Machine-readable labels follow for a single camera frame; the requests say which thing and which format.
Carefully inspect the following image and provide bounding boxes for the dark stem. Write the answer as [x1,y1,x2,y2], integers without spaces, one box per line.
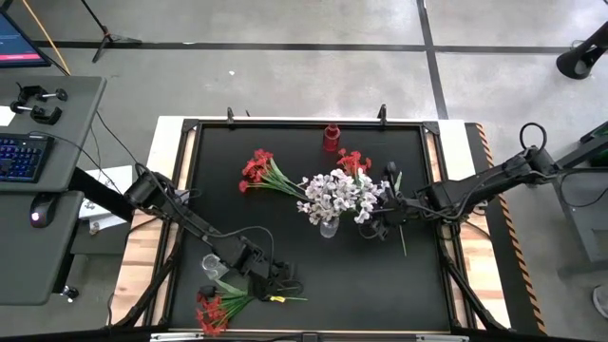
[353,169,391,225]

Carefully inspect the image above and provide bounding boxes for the black artificial tulip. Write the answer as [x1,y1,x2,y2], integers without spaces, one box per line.
[384,161,409,257]

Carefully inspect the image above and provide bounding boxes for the clear wavy glass vase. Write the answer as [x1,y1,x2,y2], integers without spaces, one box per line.
[200,253,230,281]

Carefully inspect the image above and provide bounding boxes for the red artificial flower bunch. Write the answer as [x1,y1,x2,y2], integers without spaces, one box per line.
[335,147,373,180]
[237,148,310,200]
[194,290,267,337]

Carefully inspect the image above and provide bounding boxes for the clear diamond-cut glass vase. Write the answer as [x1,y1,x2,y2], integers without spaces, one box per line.
[318,216,341,240]

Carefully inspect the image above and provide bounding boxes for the red ribbed glass vase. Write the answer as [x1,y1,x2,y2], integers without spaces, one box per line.
[322,122,342,153]

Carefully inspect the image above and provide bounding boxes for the hazard striped floor strip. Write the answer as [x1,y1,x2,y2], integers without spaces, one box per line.
[467,122,548,334]

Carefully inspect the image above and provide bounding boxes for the white printed papers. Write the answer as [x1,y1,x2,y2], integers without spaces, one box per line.
[78,164,135,235]

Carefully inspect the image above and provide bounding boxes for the grey equipment cart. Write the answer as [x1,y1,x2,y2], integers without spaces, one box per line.
[550,121,608,279]

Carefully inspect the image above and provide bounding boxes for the black desk support bar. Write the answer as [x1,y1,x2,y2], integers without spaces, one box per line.
[70,166,137,222]

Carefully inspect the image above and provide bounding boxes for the person's shoe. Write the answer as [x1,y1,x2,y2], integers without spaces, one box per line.
[592,283,608,319]

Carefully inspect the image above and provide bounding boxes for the black computer mouse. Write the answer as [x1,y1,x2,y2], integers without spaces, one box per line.
[28,193,59,229]

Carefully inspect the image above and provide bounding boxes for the grey desk top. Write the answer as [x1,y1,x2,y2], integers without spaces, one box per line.
[0,189,86,306]
[0,74,108,194]

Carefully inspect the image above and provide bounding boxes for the black backlit keyboard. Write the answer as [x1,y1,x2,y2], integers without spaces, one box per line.
[0,133,55,184]

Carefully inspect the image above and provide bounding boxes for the black C-clamp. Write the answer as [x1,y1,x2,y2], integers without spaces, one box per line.
[16,84,69,104]
[9,104,64,126]

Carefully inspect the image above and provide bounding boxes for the black tripod stand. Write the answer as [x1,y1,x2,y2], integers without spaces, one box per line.
[80,0,143,64]

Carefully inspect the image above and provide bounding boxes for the yellow rod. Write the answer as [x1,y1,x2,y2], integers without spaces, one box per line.
[21,0,72,77]

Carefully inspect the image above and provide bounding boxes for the computer monitor screen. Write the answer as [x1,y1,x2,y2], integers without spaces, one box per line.
[0,9,52,69]

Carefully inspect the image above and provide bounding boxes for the silver metal rail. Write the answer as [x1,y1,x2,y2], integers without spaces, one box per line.
[150,332,205,342]
[416,334,469,342]

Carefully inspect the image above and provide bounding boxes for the black post stand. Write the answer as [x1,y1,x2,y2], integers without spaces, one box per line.
[556,21,608,81]

